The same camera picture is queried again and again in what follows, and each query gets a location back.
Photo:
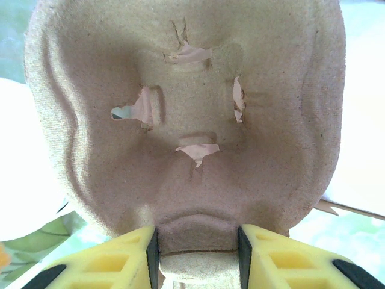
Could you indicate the brown pulp two-cup holder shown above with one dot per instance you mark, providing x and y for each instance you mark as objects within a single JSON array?
[{"x": 270, "y": 120}]

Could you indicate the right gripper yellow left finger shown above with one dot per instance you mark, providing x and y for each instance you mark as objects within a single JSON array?
[{"x": 99, "y": 265}]

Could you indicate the white paper takeout bag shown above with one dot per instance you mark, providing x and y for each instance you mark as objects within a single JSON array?
[{"x": 18, "y": 150}]

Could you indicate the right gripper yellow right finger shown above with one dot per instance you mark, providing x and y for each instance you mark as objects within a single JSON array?
[{"x": 294, "y": 265}]

